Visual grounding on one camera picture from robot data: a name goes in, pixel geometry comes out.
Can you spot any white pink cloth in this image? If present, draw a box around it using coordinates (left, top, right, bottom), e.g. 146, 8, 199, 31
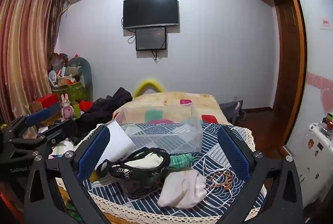
157, 168, 207, 209

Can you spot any white paper sheet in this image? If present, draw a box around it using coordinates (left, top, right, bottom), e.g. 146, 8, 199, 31
95, 121, 135, 168

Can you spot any pink plush rabbit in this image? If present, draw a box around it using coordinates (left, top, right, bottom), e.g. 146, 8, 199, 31
61, 93, 75, 121

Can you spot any green knitted cloth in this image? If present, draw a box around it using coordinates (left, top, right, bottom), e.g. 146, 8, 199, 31
167, 153, 194, 171

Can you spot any brown wooden wardrobe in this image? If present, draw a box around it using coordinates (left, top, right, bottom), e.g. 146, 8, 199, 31
267, 0, 307, 148

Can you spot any white string with beads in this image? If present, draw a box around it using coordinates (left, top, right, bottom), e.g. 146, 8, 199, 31
203, 153, 238, 212

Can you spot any beige patchwork blanket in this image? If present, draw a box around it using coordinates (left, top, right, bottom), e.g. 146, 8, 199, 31
112, 91, 231, 126

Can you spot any small black wall monitor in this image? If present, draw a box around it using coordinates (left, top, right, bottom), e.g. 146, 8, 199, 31
135, 27, 167, 51

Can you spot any white sliding wardrobe door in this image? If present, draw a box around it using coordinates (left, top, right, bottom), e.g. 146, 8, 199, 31
286, 0, 332, 153

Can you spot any grey green plush cushion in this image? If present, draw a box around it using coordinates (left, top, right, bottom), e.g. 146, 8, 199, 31
68, 57, 93, 100

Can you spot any red box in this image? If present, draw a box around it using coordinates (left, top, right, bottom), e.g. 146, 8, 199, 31
33, 93, 61, 114

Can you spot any yellow green foam ring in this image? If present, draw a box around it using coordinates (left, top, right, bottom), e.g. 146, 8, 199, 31
132, 79, 165, 98

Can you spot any green cardboard box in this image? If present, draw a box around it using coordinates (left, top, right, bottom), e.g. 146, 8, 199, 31
51, 83, 89, 102

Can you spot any clear plastic storage box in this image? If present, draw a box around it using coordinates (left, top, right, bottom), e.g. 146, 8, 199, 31
115, 103, 203, 154

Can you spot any black clothes pile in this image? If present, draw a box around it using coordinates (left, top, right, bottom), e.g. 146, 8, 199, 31
68, 87, 133, 145

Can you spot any black and cream slipper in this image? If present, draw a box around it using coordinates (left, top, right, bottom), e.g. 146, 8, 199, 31
96, 147, 170, 181

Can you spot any white cabinet with stickers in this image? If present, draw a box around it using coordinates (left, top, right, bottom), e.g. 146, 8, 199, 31
285, 113, 332, 207

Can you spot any large black wall television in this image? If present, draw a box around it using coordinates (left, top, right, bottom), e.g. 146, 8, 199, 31
122, 0, 179, 29

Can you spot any blue white patterned tablecloth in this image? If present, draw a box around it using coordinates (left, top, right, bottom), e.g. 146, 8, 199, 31
55, 122, 268, 224

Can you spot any striped red gold curtain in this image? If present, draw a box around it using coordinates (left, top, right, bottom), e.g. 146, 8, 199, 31
1, 0, 65, 123

